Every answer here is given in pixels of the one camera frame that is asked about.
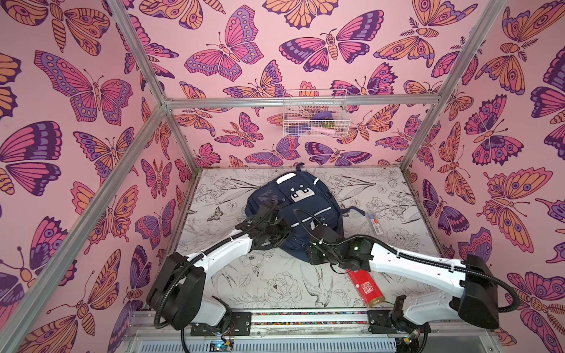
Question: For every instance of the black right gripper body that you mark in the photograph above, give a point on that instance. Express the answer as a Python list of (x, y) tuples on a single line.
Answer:
[(318, 246)]

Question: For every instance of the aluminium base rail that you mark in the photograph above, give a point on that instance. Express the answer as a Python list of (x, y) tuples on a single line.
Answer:
[(301, 330)]

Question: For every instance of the red pencil case package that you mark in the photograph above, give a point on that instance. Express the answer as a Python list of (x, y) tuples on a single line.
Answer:
[(366, 287)]

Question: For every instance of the navy blue backpack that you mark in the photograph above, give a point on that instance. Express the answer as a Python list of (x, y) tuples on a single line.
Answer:
[(303, 201)]

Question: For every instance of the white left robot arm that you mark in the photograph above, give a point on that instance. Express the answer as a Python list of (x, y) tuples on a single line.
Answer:
[(178, 293)]

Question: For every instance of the pink item in basket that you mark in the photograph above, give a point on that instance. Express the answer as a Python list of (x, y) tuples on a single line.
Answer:
[(320, 131)]

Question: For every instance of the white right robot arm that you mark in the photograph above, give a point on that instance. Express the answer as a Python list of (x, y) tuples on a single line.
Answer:
[(465, 289)]

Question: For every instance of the purple item in basket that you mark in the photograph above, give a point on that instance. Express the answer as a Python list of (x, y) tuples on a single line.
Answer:
[(323, 116)]

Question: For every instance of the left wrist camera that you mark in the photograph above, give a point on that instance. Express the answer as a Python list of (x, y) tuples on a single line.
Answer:
[(265, 216)]

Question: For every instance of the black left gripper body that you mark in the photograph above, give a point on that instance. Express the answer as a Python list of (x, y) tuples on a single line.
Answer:
[(276, 232)]

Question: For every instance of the clear pen refill package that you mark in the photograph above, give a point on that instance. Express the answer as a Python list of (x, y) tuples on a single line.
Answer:
[(374, 225)]

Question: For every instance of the white wire wall basket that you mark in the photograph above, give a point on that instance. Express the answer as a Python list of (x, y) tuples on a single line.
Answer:
[(309, 115)]

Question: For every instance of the green circuit board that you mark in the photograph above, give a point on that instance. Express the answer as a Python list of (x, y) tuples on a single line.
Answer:
[(221, 346)]

